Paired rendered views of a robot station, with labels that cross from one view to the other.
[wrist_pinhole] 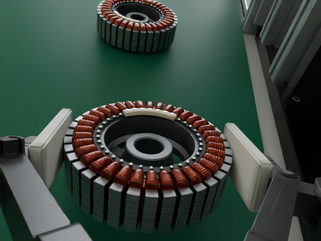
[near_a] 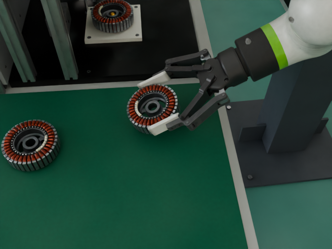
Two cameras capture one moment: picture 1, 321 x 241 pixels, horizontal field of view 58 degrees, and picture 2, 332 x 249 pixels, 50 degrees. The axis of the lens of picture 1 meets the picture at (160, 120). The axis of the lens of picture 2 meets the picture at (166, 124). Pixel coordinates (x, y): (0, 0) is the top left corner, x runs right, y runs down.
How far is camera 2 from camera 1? 0.68 m
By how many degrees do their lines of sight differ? 60
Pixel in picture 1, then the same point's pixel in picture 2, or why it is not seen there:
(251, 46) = (23, 90)
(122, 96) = (103, 140)
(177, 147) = (144, 103)
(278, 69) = (75, 73)
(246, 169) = (161, 78)
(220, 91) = (82, 102)
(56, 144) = (168, 119)
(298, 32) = (71, 58)
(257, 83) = (68, 88)
